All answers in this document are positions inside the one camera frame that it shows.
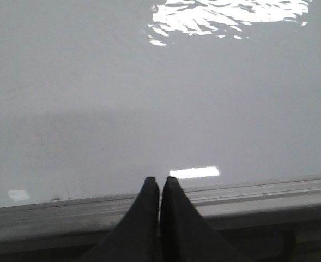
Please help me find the white whiteboard with aluminium frame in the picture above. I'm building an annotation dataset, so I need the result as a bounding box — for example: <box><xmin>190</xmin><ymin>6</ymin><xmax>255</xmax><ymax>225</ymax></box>
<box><xmin>0</xmin><ymin>1</ymin><xmax>321</xmax><ymax>253</ymax></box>

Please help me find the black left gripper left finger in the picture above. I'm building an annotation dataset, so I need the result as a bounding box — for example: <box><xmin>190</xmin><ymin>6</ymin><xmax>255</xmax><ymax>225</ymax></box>
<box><xmin>78</xmin><ymin>177</ymin><xmax>159</xmax><ymax>261</ymax></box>

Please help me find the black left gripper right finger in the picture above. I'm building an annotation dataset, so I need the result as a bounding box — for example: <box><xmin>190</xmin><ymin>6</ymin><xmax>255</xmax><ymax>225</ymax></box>
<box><xmin>160</xmin><ymin>176</ymin><xmax>251</xmax><ymax>261</ymax></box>

